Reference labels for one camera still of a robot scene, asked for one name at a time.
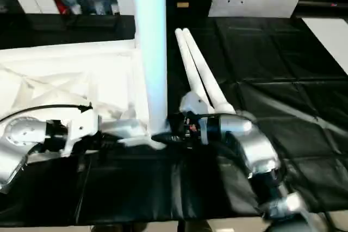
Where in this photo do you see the white plastic table leg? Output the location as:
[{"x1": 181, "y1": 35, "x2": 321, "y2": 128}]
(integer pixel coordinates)
[
  {"x1": 175, "y1": 28, "x2": 216, "y2": 114},
  {"x1": 129, "y1": 0, "x2": 171, "y2": 135},
  {"x1": 181, "y1": 27, "x2": 238, "y2": 115}
]

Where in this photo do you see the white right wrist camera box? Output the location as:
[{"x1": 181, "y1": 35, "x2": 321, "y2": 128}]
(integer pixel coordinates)
[{"x1": 180, "y1": 91, "x2": 210, "y2": 146}]

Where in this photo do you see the red bottle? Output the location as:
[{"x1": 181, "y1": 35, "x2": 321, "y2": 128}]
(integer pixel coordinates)
[{"x1": 52, "y1": 0, "x2": 71, "y2": 16}]

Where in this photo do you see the white plastic table top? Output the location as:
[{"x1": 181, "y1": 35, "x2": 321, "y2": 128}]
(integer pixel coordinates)
[{"x1": 0, "y1": 40, "x2": 175, "y2": 167}]

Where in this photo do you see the patterned white jar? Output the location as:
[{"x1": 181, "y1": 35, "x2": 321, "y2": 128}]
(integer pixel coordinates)
[{"x1": 93, "y1": 0, "x2": 104, "y2": 15}]

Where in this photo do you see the black padded work mat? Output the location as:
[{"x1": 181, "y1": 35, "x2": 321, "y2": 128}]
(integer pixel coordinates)
[{"x1": 0, "y1": 13, "x2": 348, "y2": 228}]

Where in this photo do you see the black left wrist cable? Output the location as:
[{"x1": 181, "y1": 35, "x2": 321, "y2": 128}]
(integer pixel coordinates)
[{"x1": 0, "y1": 102, "x2": 94, "y2": 124}]

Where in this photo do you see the white flat board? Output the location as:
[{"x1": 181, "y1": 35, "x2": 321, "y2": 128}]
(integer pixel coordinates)
[{"x1": 301, "y1": 16, "x2": 348, "y2": 77}]

